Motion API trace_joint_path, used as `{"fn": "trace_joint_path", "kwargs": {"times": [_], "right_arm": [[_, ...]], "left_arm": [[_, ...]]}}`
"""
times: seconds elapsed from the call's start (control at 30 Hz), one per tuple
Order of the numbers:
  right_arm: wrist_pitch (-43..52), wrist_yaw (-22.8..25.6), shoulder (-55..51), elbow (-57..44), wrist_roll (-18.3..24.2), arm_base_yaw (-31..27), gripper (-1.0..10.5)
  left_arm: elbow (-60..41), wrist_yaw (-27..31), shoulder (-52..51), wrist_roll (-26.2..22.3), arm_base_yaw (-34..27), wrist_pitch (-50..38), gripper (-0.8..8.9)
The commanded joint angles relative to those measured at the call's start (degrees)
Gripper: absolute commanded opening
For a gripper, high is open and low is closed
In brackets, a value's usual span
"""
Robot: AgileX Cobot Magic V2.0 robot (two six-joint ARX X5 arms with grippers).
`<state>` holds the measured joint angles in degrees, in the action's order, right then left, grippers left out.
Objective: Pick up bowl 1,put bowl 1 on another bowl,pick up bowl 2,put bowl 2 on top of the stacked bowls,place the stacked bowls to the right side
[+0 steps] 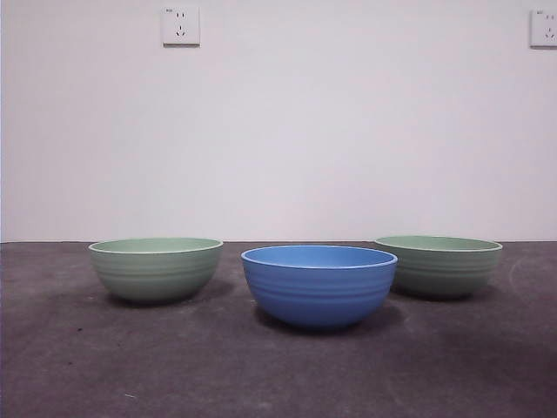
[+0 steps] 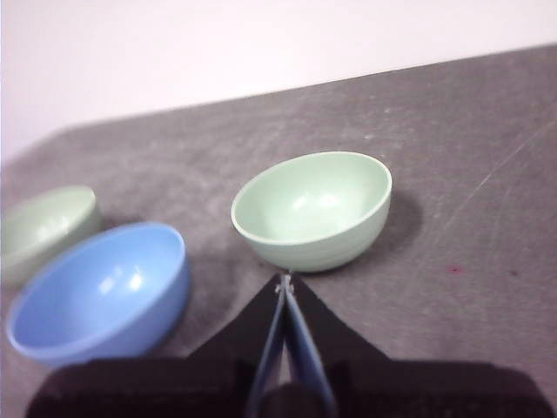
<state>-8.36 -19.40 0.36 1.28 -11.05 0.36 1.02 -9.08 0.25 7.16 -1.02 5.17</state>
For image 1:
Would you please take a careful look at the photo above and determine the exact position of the green ribbed bowl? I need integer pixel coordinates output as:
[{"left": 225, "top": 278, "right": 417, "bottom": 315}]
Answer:
[
  {"left": 374, "top": 235, "right": 504, "bottom": 301},
  {"left": 88, "top": 237, "right": 225, "bottom": 306}
]

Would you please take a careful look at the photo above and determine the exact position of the blue ribbed bowl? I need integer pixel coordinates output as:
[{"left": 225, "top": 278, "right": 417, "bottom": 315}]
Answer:
[{"left": 240, "top": 245, "right": 399, "bottom": 329}]

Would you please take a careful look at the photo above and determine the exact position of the white wall socket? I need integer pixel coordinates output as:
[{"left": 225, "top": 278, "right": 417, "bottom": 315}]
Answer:
[
  {"left": 529, "top": 9, "right": 557, "bottom": 50},
  {"left": 162, "top": 5, "right": 202, "bottom": 48}
]

